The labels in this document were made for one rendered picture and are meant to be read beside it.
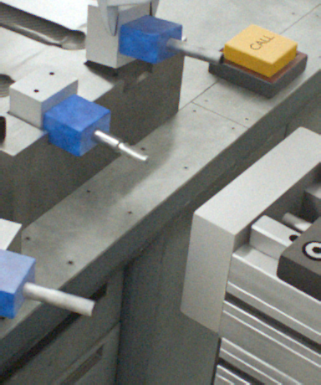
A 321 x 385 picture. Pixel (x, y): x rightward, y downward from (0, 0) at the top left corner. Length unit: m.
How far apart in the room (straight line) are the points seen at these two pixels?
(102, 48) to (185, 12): 0.32
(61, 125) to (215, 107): 0.27
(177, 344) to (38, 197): 0.49
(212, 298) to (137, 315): 0.50
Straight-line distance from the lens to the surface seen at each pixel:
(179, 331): 1.40
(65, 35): 1.10
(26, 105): 0.95
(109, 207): 1.01
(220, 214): 0.71
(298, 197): 0.77
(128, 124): 1.06
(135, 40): 1.00
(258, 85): 1.19
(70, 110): 0.95
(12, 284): 0.83
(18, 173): 0.94
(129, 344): 1.26
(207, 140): 1.11
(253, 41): 1.21
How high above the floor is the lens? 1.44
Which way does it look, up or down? 37 degrees down
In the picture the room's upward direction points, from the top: 6 degrees clockwise
